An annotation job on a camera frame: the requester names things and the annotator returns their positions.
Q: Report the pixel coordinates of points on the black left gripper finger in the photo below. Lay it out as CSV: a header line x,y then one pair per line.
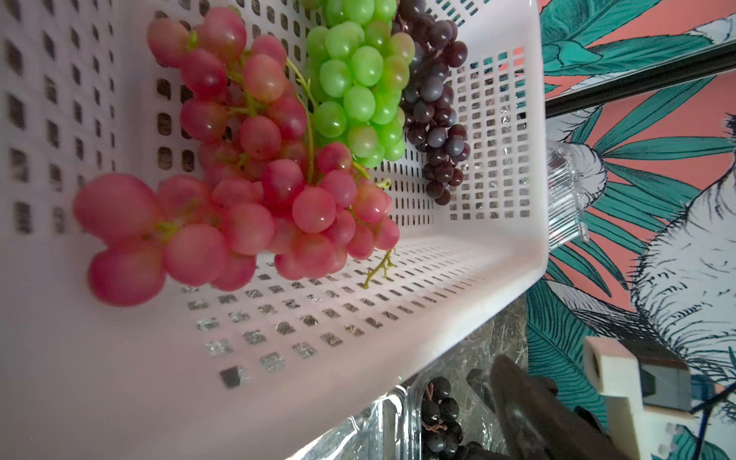
x,y
535,425

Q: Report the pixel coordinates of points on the clear plastic clamshell container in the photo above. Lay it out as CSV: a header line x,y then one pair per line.
x,y
391,427

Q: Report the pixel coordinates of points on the black grape bunch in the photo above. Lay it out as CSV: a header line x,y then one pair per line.
x,y
441,432

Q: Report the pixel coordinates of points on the purple grape bunch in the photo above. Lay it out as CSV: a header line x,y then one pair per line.
x,y
432,126

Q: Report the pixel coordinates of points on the white perforated plastic basket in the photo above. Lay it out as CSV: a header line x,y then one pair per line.
x,y
257,373

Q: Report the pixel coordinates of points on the red grape bunch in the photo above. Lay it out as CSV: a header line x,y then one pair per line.
x,y
266,188

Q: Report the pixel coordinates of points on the green grape bunch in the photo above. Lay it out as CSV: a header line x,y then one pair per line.
x,y
358,68

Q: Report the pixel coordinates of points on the black right frame post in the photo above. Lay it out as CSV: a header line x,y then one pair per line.
x,y
716,60

